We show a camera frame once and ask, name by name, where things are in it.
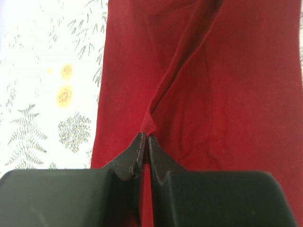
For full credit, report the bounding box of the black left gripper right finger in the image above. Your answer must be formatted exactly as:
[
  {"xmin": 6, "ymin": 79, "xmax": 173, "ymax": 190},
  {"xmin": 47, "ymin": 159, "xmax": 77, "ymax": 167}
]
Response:
[{"xmin": 148, "ymin": 136, "xmax": 297, "ymax": 227}]

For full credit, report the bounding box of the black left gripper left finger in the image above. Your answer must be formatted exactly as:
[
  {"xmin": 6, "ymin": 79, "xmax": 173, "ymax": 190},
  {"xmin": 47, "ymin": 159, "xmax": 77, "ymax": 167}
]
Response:
[{"xmin": 0, "ymin": 133, "xmax": 145, "ymax": 227}]

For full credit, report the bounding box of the red t-shirt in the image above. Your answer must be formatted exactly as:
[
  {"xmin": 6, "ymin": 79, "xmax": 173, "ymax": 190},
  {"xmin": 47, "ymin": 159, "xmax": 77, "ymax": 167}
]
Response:
[{"xmin": 91, "ymin": 0, "xmax": 303, "ymax": 226}]

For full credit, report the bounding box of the floral patterned table mat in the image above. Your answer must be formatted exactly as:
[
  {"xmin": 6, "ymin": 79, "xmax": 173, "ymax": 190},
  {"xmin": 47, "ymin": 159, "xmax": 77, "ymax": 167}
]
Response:
[{"xmin": 0, "ymin": 0, "xmax": 108, "ymax": 174}]

